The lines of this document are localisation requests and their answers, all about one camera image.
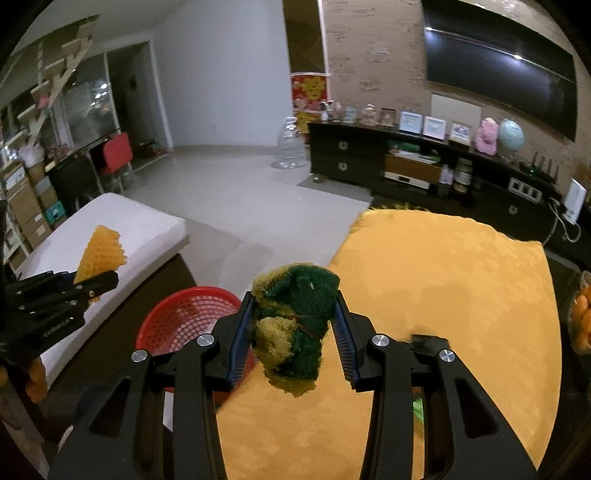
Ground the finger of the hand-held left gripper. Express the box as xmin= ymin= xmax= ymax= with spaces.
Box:
xmin=11 ymin=270 xmax=120 ymax=308

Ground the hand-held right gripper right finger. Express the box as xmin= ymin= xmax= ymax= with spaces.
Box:
xmin=331 ymin=290 xmax=539 ymax=480

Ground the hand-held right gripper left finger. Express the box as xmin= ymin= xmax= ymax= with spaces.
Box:
xmin=48 ymin=291 xmax=256 ymax=480

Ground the yellow foam fruit net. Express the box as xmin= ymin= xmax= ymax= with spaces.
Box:
xmin=73 ymin=225 xmax=127 ymax=303

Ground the red mesh basket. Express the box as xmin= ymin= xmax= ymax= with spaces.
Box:
xmin=135 ymin=286 xmax=257 ymax=407

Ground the green yellow sponge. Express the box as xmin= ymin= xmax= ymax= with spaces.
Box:
xmin=249 ymin=262 xmax=342 ymax=398

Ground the person's left forearm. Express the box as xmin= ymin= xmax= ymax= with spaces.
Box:
xmin=25 ymin=357 xmax=49 ymax=402

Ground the stack of cardboard boxes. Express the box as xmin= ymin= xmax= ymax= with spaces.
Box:
xmin=0 ymin=161 xmax=65 ymax=273

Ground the black desk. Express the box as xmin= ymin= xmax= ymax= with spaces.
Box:
xmin=48 ymin=148 xmax=105 ymax=217

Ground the yellow rug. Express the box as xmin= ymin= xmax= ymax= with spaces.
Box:
xmin=215 ymin=209 xmax=561 ymax=480

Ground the red chair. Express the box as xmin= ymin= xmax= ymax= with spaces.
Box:
xmin=102 ymin=133 xmax=134 ymax=192

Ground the silver media player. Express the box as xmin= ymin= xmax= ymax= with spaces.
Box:
xmin=384 ymin=171 xmax=430 ymax=188

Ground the dark television cabinet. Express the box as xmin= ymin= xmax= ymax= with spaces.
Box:
xmin=307 ymin=121 xmax=591 ymax=273

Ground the green book stack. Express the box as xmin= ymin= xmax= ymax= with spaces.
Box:
xmin=388 ymin=141 xmax=441 ymax=163

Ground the large clear water jug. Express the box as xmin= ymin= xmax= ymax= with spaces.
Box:
xmin=270 ymin=116 xmax=309 ymax=171

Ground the white socket panel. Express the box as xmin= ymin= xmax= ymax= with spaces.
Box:
xmin=508 ymin=176 xmax=543 ymax=203

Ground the pile of oranges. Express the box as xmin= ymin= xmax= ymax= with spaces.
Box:
xmin=568 ymin=272 xmax=591 ymax=356

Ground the pink plush toy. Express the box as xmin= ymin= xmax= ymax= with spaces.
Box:
xmin=475 ymin=117 xmax=499 ymax=155

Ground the black router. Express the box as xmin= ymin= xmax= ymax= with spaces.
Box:
xmin=519 ymin=154 xmax=561 ymax=182

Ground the pale blue globe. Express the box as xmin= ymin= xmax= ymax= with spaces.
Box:
xmin=498 ymin=118 xmax=526 ymax=162

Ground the white tower device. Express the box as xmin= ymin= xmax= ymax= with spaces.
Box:
xmin=564 ymin=178 xmax=586 ymax=225

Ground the blue picture frame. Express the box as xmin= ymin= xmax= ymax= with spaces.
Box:
xmin=398 ymin=111 xmax=423 ymax=134

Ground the wooden wall shelf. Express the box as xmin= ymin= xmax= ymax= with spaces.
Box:
xmin=0 ymin=14 xmax=100 ymax=153

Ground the white cable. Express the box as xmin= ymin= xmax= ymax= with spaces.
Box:
xmin=542 ymin=198 xmax=583 ymax=245

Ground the red wall poster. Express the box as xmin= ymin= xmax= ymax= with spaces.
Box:
xmin=290 ymin=72 xmax=331 ymax=134

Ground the white wall panel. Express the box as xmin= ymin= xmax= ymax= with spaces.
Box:
xmin=431 ymin=92 xmax=482 ymax=137

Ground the black wall television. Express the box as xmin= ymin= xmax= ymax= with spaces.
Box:
xmin=421 ymin=0 xmax=580 ymax=143

